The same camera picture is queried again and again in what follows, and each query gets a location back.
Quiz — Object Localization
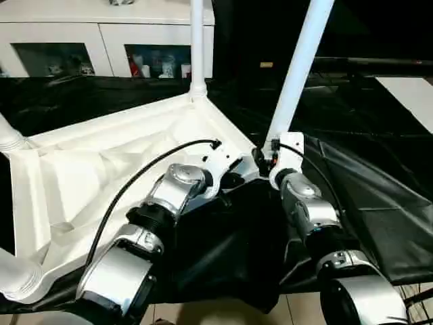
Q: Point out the long black rod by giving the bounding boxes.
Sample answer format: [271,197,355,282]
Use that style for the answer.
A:
[313,56,433,68]

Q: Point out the flat white board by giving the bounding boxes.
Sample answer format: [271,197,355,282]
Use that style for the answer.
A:
[375,76,433,133]

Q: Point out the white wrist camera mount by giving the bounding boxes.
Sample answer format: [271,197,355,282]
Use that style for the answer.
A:
[199,142,244,200]
[269,131,305,180]

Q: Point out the black work mat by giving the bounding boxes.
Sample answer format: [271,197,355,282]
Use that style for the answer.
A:
[0,74,433,314]

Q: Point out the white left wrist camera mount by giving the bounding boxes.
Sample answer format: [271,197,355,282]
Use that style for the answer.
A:
[199,142,244,200]

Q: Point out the black left wrist camera cable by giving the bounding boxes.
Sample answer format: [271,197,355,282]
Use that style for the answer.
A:
[84,139,221,268]

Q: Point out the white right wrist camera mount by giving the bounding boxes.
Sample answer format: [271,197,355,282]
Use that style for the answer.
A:
[269,131,305,180]

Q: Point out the white glass door cabinet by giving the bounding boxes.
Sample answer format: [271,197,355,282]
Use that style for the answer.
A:
[0,0,216,79]

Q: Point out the black tangled wires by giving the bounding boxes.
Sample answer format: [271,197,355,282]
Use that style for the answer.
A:
[402,282,433,325]

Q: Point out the white plastic table leg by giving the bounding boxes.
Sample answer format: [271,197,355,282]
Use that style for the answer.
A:
[188,0,208,101]
[0,246,45,301]
[263,0,336,143]
[0,111,33,152]

